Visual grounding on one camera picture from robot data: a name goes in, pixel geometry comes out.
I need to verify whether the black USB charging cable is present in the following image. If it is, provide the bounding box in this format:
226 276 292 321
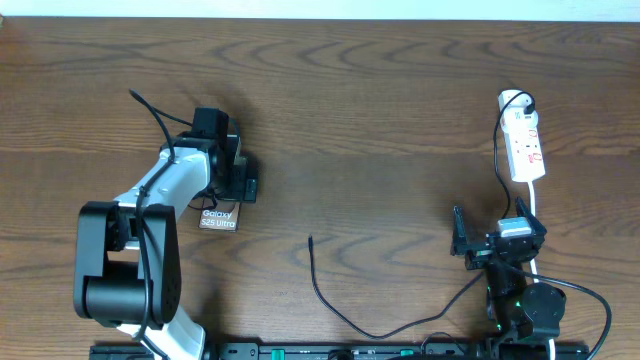
307 90 537 341

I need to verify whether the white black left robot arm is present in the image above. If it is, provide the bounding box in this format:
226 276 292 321
73 133 257 359

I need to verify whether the white power strip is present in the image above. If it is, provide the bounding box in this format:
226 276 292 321
498 89 546 183

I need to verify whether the white power strip cord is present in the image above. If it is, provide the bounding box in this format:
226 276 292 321
527 180 557 360

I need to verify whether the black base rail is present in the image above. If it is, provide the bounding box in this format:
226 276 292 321
88 338 589 360

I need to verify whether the white USB charger adapter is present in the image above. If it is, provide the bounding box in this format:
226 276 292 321
500 104 539 134

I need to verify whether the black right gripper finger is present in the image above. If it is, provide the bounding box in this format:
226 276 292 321
452 206 467 246
515 197 546 235

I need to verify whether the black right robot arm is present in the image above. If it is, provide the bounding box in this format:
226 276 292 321
450 198 566 347

